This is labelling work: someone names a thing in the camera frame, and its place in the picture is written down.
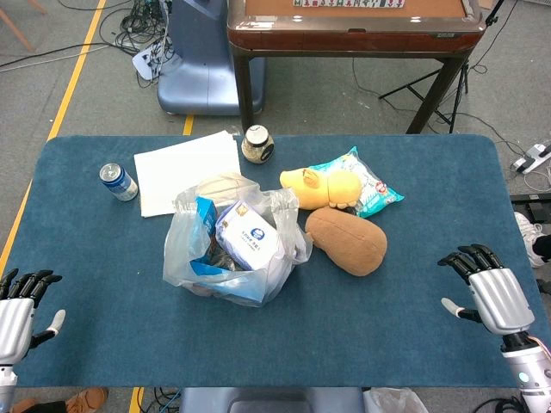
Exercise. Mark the blue cookie box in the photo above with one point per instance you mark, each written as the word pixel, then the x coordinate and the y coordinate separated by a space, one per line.
pixel 232 290

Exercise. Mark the small blue carton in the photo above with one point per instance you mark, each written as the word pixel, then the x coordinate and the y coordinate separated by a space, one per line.
pixel 206 215

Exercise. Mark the white paper stack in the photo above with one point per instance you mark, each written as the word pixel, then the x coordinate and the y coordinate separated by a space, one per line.
pixel 181 172

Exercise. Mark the white sneaker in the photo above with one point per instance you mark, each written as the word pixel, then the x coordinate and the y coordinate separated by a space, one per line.
pixel 527 236

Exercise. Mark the brown mahjong table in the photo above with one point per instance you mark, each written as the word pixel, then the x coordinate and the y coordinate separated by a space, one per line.
pixel 353 38

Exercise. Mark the black floor platform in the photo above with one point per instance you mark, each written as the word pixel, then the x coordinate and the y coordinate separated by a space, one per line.
pixel 534 208

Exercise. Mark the black tripod stand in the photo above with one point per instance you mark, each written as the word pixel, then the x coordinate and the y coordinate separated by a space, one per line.
pixel 457 99

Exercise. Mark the white power strip with plugs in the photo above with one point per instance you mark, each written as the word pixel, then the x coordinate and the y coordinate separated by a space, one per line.
pixel 144 62

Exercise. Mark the blue felt table mat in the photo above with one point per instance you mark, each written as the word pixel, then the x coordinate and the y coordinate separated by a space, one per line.
pixel 344 327

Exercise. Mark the black trouser leg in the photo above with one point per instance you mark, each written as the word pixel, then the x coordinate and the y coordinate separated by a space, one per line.
pixel 543 246

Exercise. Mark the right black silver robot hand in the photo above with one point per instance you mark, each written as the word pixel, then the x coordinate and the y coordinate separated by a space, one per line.
pixel 501 301

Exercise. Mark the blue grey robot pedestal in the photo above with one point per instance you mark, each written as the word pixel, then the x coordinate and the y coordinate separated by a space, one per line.
pixel 202 64

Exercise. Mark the wooden chair legs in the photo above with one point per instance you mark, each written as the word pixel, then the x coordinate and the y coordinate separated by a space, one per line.
pixel 17 30

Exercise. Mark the white box with blue logo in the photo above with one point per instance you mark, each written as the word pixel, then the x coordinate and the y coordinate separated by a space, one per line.
pixel 249 241

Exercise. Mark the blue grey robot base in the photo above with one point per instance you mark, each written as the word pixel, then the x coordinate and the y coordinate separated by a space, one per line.
pixel 267 400

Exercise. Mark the brown plush toy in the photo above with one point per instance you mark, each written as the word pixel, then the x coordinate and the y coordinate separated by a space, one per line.
pixel 348 245

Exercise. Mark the white grey power strip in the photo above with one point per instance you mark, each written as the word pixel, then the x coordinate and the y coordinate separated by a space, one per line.
pixel 531 157

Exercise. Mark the row of mahjong tiles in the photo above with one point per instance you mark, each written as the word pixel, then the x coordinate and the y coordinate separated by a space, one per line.
pixel 348 3

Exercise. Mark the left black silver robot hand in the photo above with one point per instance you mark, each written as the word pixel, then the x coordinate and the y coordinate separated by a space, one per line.
pixel 15 318

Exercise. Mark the brown leather shoe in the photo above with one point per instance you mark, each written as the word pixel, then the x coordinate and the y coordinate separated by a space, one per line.
pixel 88 398
pixel 23 405

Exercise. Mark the glass jar with white lid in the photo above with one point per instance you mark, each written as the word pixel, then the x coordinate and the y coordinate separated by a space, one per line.
pixel 257 146

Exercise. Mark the blue white drink can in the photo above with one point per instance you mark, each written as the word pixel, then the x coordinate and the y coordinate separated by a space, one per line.
pixel 119 183

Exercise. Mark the teal snack packet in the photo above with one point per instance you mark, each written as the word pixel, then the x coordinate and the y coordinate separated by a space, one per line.
pixel 379 189

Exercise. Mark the yellow plush toy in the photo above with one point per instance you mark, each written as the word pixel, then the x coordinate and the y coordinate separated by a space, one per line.
pixel 327 187

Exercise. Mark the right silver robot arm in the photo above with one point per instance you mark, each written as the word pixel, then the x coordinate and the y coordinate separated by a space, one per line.
pixel 531 370

